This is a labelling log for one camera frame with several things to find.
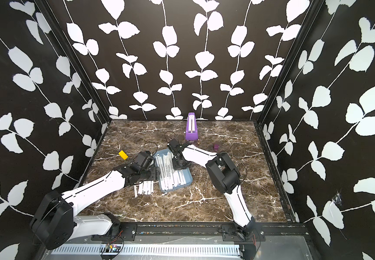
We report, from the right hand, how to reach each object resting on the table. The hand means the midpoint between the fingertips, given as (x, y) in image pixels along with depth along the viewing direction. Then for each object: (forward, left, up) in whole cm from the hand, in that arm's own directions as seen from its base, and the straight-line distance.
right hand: (177, 165), depth 96 cm
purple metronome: (+22, -8, +3) cm, 24 cm away
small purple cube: (+15, -25, -1) cm, 29 cm away
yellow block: (+6, +35, +1) cm, 36 cm away
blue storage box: (-5, -7, -1) cm, 9 cm away
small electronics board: (-41, +26, -1) cm, 49 cm away
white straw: (-8, +5, 0) cm, 9 cm away
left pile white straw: (-13, +17, -1) cm, 21 cm away
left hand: (-7, +10, +7) cm, 14 cm away
